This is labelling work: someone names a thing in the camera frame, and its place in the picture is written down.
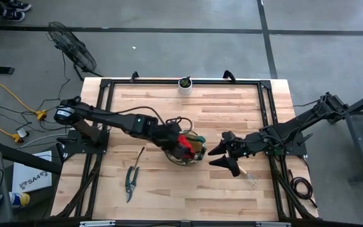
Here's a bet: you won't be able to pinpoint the silver metal bracket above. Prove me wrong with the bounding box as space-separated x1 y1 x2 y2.
256 221 292 227
79 220 116 227

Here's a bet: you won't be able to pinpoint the black aluminium table frame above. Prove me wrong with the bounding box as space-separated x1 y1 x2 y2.
50 71 320 221

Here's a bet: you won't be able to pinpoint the black diagonal beam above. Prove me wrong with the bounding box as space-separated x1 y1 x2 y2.
0 137 63 175

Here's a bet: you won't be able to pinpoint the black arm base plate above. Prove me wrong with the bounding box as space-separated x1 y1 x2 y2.
262 131 308 157
62 129 110 155

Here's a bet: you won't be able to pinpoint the white SA4 printed box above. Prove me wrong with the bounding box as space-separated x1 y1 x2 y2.
12 150 53 194

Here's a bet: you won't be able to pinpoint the beige green gardening tote bag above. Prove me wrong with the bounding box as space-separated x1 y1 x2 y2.
164 125 207 166

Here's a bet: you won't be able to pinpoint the black floor fan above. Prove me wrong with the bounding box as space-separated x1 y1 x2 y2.
45 21 104 81

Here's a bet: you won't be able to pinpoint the succulent in white pot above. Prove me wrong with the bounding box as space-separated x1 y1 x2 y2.
178 75 193 96

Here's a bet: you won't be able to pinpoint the black coiled cable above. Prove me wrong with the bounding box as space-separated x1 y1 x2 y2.
288 170 318 209

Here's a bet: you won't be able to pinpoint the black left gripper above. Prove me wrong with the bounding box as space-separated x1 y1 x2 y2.
156 121 187 160

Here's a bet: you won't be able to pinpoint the green-handled pruning shears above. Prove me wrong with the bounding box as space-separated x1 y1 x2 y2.
124 146 146 203

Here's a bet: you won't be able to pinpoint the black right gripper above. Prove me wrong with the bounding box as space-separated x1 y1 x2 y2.
207 131 266 177

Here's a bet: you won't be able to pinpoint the white power adapter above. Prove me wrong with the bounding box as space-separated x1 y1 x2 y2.
15 127 30 139

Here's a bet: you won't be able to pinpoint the person's shoe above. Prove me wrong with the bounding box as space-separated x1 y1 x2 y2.
3 9 26 22
6 0 32 12

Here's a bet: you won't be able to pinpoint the red gardening glove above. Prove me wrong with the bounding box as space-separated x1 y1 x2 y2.
177 134 197 160

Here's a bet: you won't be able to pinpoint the yellow extension cable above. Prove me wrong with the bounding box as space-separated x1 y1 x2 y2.
0 61 49 143

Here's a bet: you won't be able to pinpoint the yellow blue striped object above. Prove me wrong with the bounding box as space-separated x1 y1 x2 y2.
9 191 31 209

